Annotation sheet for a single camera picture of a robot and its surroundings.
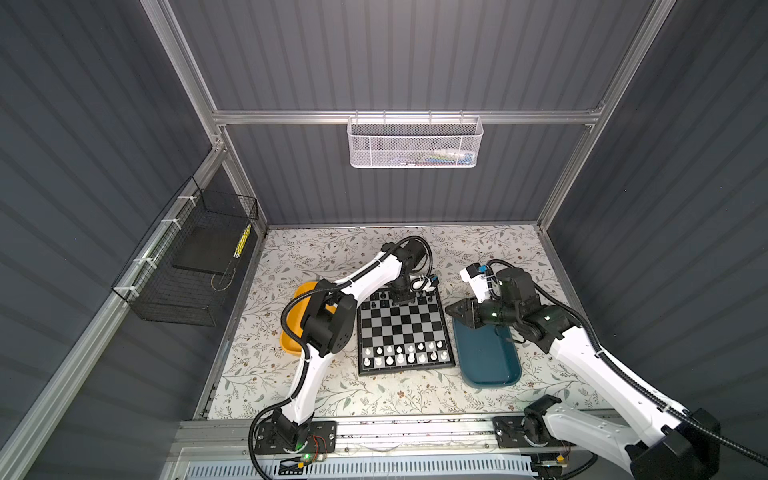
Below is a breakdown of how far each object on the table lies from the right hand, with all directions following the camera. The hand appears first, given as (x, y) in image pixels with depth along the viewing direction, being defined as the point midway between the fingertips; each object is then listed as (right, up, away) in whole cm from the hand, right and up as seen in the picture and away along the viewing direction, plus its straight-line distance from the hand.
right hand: (452, 311), depth 75 cm
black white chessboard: (-14, -11, +14) cm, 22 cm away
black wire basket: (-67, +10, -4) cm, 68 cm away
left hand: (-12, +1, +20) cm, 24 cm away
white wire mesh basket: (-6, +61, +48) cm, 78 cm away
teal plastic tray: (+12, -15, +10) cm, 22 cm away
